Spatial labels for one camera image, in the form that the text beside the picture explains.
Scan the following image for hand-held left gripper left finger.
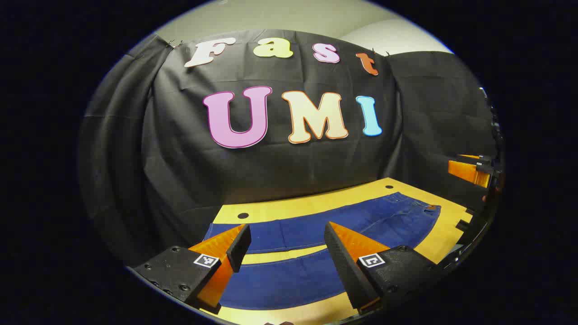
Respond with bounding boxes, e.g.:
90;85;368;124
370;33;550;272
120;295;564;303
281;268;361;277
133;223;252;315

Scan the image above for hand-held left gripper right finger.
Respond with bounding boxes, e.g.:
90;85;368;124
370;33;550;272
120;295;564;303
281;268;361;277
323;221;441;315

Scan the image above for blue denim jeans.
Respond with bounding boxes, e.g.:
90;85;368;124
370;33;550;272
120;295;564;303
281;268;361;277
202;192;442;311

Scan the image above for black backdrop cloth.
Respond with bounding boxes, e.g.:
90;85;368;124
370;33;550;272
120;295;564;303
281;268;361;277
78;29;502;267

